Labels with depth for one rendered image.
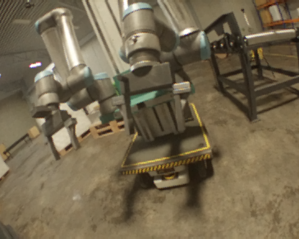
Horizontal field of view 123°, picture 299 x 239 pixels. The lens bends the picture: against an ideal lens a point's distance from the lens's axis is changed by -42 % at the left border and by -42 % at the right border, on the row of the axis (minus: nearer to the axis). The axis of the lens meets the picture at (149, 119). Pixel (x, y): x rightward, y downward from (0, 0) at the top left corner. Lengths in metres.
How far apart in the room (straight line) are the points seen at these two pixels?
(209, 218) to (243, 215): 0.22
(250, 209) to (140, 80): 0.93
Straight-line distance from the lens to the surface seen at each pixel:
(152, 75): 0.31
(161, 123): 1.15
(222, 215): 0.97
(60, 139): 3.37
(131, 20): 0.38
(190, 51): 0.72
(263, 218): 0.98
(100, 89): 0.92
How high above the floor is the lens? 0.89
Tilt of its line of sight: 20 degrees down
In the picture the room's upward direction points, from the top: 24 degrees counter-clockwise
